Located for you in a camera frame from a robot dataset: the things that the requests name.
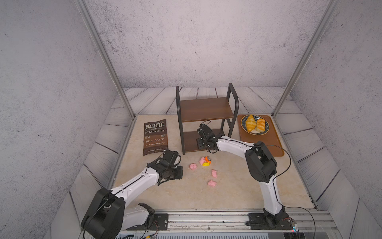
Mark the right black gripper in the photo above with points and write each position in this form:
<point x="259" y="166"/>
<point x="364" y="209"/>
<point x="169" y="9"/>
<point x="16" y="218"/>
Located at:
<point x="199" y="143"/>

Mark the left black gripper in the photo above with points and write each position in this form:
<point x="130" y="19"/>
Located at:
<point x="180" y="174"/>

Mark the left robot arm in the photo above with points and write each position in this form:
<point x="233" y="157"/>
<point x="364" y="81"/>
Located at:
<point x="109" y="212"/>

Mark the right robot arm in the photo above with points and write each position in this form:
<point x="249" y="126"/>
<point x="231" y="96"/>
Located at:
<point x="262" y="167"/>

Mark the orange yellow dump truck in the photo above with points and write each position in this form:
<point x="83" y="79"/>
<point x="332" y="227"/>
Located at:
<point x="206" y="161"/>

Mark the pink pig toy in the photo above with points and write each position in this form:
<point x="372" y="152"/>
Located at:
<point x="202" y="161"/>
<point x="214" y="173"/>
<point x="193" y="166"/>
<point x="212" y="183"/>

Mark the Kettle potato chips bag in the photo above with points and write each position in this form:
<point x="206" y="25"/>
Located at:
<point x="155" y="137"/>

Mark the left croissant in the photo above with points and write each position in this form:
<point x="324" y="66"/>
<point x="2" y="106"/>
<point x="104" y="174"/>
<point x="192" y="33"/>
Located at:
<point x="250" y="123"/>

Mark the croissant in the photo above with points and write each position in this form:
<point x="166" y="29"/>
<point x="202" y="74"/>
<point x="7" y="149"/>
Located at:
<point x="261" y="125"/>
<point x="250" y="123"/>

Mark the blue patterned plate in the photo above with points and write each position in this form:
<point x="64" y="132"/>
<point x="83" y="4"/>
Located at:
<point x="254" y="132"/>

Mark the right croissant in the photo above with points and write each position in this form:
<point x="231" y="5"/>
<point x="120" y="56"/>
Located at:
<point x="261" y="125"/>

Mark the brown wooden tray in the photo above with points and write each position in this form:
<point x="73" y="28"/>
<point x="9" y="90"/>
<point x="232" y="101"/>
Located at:
<point x="271" y="138"/>

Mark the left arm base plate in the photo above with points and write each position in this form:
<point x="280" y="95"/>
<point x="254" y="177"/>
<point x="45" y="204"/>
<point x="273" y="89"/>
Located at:
<point x="158" y="221"/>

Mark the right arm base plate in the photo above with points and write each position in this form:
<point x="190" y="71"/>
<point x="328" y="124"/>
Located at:
<point x="261" y="221"/>

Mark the left aluminium frame post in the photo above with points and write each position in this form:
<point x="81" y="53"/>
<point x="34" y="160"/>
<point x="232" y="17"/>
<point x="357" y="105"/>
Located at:
<point x="89" y="22"/>

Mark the aluminium frame post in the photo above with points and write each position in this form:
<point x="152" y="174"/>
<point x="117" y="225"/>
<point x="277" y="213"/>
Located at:
<point x="316" y="36"/>
<point x="89" y="22"/>

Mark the right aluminium frame post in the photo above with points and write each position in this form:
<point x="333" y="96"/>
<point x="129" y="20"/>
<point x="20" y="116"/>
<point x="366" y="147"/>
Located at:
<point x="316" y="36"/>

